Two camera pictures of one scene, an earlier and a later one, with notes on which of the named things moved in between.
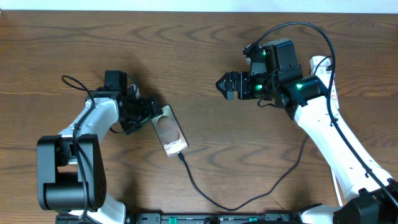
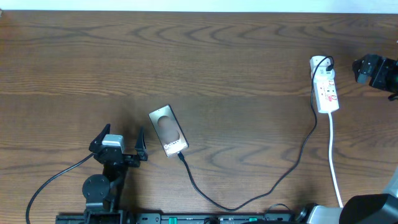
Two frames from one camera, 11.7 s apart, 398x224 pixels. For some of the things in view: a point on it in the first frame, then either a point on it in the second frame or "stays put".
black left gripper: [145, 114] to [140, 150]
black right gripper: [242, 78] to [385, 65]
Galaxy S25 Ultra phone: [170, 132] stays put
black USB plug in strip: [330, 68] stays put
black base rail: [193, 218] stays put
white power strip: [318, 65] stays put
